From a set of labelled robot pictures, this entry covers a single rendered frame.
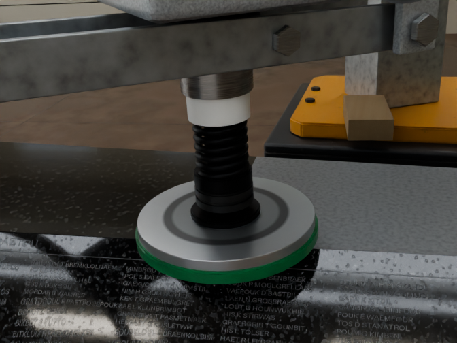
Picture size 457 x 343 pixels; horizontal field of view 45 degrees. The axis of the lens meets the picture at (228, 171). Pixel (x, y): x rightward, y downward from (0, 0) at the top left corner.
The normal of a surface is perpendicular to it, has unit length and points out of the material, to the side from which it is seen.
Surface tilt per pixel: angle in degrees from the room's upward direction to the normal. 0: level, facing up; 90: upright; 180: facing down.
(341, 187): 0
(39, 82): 90
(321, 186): 0
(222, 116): 90
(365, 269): 45
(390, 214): 0
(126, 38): 90
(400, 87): 90
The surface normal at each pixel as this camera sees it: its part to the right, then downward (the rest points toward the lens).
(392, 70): 0.24, 0.38
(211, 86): -0.07, 0.40
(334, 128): -0.28, 0.40
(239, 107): 0.66, 0.27
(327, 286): -0.18, -0.36
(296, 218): -0.06, -0.91
